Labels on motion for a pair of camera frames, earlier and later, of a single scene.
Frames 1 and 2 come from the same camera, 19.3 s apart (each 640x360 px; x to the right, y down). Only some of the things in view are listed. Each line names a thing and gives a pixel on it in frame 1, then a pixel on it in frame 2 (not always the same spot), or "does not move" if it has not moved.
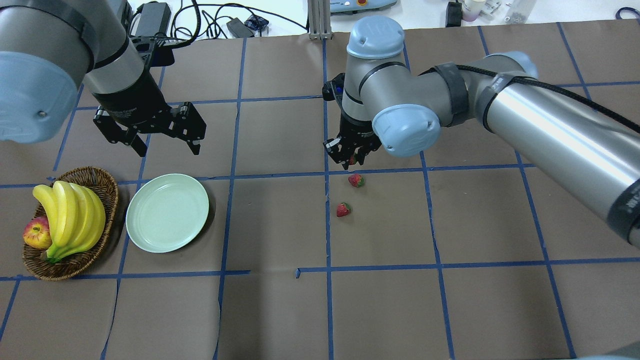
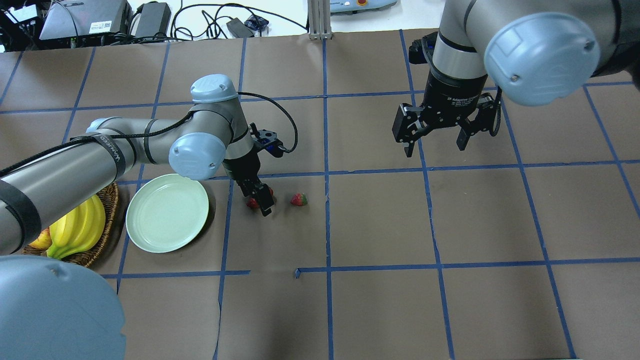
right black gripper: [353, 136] → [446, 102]
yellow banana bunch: [76, 215] does not move
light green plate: [165, 211] does not move
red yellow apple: [36, 233] does not move
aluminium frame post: [319, 19] does not move
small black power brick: [239, 29] does not move
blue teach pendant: [347, 6] does not move
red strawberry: [342, 209] → [299, 199]
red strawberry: [356, 180] → [252, 203]
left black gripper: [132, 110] → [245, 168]
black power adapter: [152, 18] does not move
